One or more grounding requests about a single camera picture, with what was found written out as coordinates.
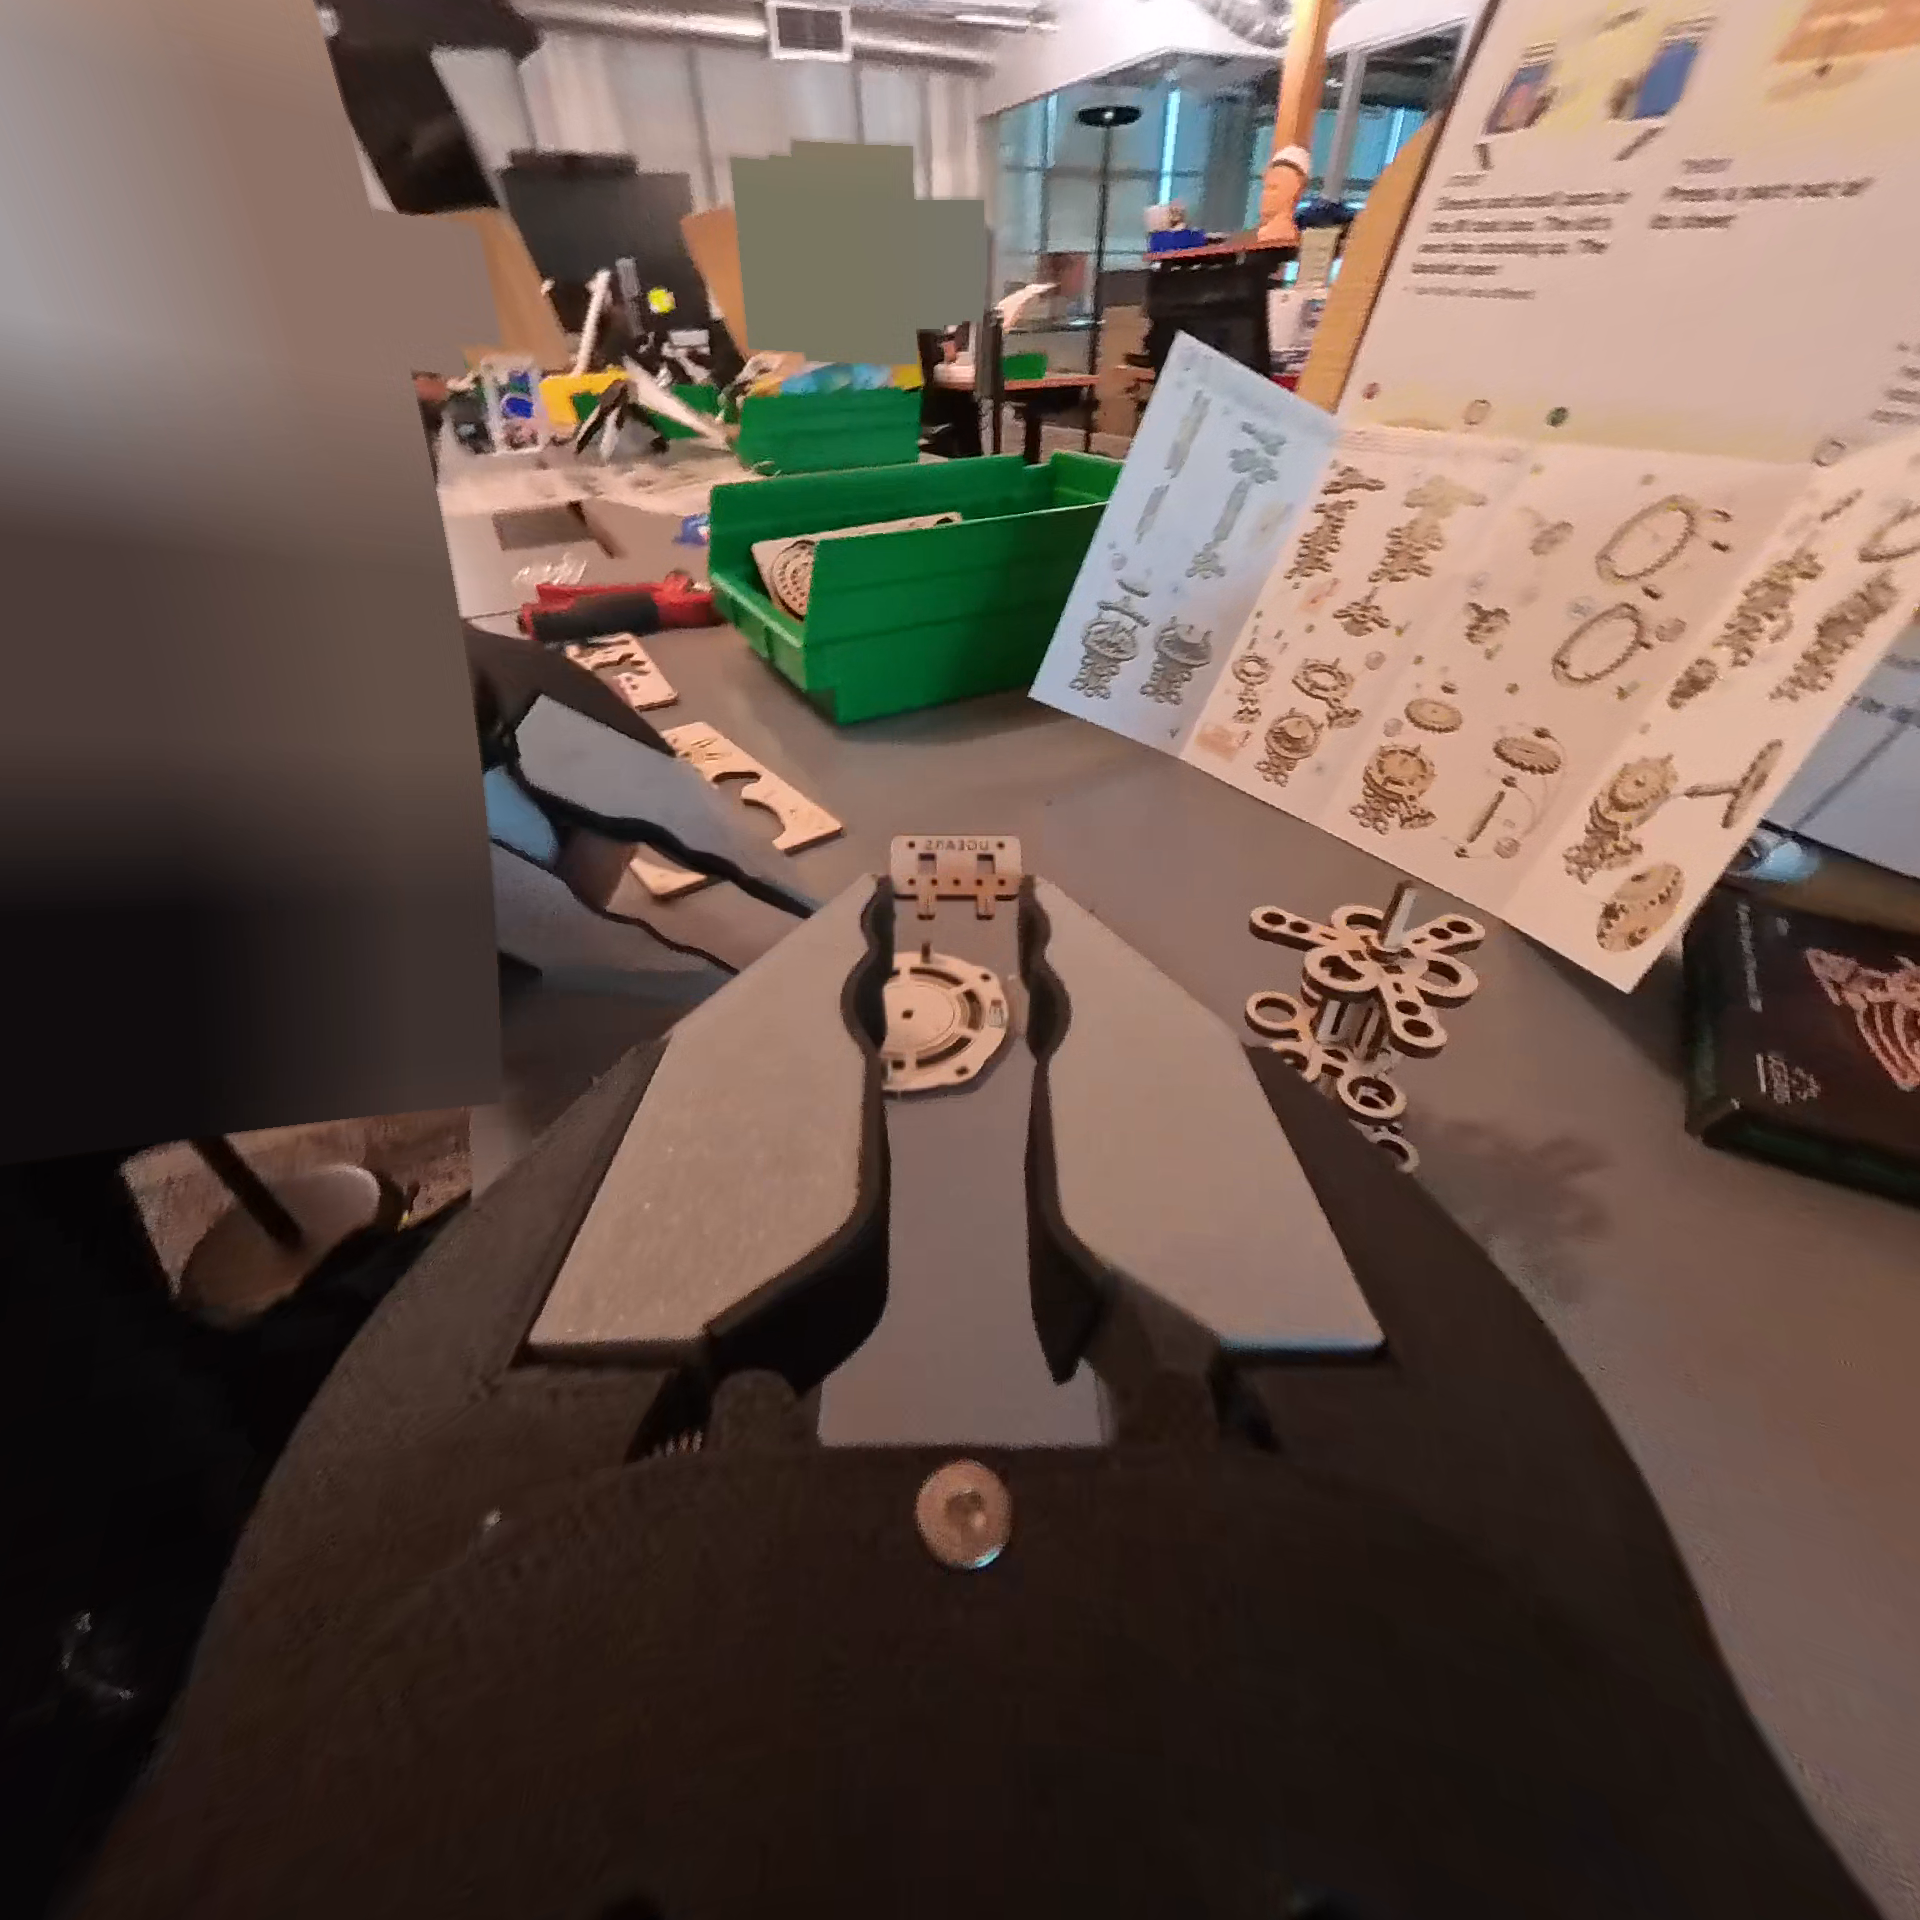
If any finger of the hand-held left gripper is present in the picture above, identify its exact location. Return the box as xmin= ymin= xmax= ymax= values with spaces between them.
xmin=486 ymin=840 xmax=752 ymax=999
xmin=477 ymin=626 xmax=826 ymax=922

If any folded assembly instruction sheet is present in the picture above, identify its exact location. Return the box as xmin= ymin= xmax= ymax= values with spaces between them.
xmin=1029 ymin=0 xmax=1920 ymax=995

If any plywood board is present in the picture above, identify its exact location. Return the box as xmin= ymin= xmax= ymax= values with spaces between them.
xmin=1293 ymin=143 xmax=1448 ymax=410

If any black studio softbox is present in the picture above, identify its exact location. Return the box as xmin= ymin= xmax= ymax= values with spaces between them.
xmin=322 ymin=0 xmax=541 ymax=219

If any wooden ring tower model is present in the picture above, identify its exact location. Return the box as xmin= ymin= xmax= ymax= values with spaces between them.
xmin=1242 ymin=882 xmax=1487 ymax=1176

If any round wooden gear sheet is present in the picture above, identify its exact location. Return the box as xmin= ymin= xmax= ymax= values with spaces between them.
xmin=747 ymin=510 xmax=964 ymax=619

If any black computer monitor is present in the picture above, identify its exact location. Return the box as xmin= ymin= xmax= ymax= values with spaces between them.
xmin=499 ymin=152 xmax=707 ymax=338

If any person's dark clothing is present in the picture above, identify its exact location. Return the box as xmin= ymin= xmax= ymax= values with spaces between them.
xmin=0 ymin=1119 xmax=495 ymax=1920

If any black model kit box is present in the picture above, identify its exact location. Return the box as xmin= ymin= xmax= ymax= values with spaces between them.
xmin=1680 ymin=878 xmax=1920 ymax=1209

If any small wooden part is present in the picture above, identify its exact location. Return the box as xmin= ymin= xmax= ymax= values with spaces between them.
xmin=887 ymin=834 xmax=1024 ymax=923

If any small green storage bin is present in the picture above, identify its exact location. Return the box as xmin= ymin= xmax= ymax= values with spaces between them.
xmin=732 ymin=383 xmax=926 ymax=481

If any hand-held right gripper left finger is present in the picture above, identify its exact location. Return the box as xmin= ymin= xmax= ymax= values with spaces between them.
xmin=525 ymin=873 xmax=916 ymax=1434

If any red black hand tool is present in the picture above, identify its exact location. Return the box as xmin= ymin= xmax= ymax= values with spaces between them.
xmin=517 ymin=569 xmax=720 ymax=645

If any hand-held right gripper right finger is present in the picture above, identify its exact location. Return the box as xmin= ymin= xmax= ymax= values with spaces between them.
xmin=1024 ymin=878 xmax=1390 ymax=1390

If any large green storage bin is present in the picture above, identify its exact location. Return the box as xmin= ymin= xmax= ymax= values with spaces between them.
xmin=703 ymin=449 xmax=1126 ymax=729

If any round wooden base part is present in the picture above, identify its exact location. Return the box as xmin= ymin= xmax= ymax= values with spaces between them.
xmin=877 ymin=943 xmax=1024 ymax=1097

